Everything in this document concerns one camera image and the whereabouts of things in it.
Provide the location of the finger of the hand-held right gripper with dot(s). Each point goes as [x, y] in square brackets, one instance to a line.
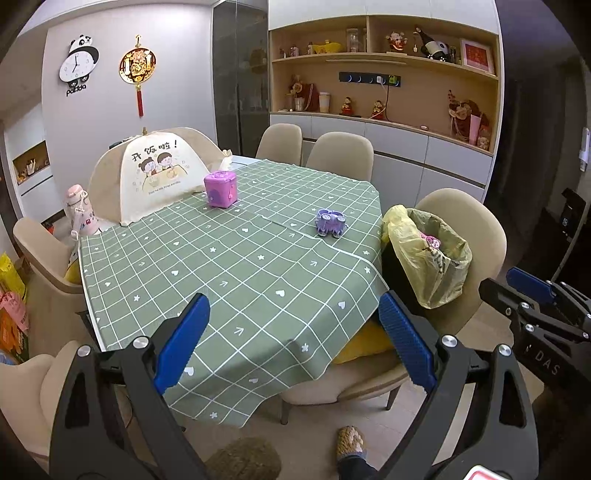
[528, 281]
[496, 290]

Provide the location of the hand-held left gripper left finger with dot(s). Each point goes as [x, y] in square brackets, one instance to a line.
[182, 339]

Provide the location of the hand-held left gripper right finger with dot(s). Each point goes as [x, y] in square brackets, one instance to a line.
[406, 341]

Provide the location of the black waste bin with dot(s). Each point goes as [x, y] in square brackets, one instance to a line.
[395, 277]

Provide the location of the yellow plastic bin bag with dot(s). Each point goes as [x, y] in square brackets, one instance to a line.
[406, 258]

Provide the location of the yellow seat cushion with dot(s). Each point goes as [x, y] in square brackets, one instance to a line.
[364, 346]

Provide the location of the beige dining chair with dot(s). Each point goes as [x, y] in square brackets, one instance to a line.
[339, 154]
[27, 392]
[37, 249]
[480, 230]
[277, 143]

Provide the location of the green checked tablecloth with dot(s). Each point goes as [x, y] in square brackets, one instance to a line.
[258, 286]

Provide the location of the brown fuzzy slipper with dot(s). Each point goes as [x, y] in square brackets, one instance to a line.
[244, 461]
[352, 442]

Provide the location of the person's leg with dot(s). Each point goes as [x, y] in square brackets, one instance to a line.
[355, 468]

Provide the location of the purple plastic box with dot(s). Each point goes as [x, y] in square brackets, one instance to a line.
[220, 189]

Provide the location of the pink water bottle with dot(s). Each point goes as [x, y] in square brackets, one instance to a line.
[81, 217]

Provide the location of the beige folding food cover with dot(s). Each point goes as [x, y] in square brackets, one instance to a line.
[152, 175]

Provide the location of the orange floor bag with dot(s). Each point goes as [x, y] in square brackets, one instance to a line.
[14, 344]

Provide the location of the white base cabinets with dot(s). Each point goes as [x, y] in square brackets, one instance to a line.
[401, 147]

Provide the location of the wrapped pink flower bouquet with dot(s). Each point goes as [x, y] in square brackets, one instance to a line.
[468, 120]

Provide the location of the yellow floor bag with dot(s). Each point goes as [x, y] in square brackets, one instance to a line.
[11, 277]

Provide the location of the small seated figurine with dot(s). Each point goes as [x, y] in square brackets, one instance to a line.
[346, 107]
[378, 110]

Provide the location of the panda plush toy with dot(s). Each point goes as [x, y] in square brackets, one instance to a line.
[436, 50]

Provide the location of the black power strip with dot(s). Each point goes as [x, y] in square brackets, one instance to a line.
[360, 78]

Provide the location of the white cup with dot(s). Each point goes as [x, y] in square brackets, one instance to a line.
[325, 103]

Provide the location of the dark glass cabinet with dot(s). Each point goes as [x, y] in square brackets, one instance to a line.
[240, 83]

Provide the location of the red figurine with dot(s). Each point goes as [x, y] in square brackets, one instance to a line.
[395, 42]

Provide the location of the dried flower bouquet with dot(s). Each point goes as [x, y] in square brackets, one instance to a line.
[302, 94]

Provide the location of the glass jar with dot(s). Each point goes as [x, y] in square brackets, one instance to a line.
[352, 40]

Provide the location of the wooden wall shelf unit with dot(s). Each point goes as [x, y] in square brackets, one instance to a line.
[420, 87]

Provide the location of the red picture frame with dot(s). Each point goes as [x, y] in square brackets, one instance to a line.
[478, 55]

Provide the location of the lit wall niche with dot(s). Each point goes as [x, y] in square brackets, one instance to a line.
[30, 164]

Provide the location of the red and gold wall ornament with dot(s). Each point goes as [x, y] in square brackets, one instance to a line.
[136, 64]

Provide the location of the panda wall clock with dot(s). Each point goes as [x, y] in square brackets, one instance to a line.
[76, 64]

